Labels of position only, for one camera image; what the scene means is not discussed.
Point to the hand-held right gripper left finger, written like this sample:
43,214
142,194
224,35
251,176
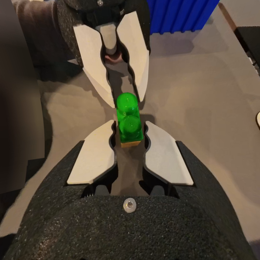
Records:
93,160

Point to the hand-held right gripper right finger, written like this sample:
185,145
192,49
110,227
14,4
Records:
165,160

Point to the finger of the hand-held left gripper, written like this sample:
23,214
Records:
91,56
138,56

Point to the yellow one-stud building block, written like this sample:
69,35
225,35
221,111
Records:
130,144

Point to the green two-stud building block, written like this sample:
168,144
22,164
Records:
130,126

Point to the blue plastic bin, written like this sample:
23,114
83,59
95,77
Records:
182,14

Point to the person's left forearm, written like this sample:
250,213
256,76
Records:
38,30

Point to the person's left hand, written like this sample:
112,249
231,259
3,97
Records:
113,59

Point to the black panel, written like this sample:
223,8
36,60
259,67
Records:
249,44

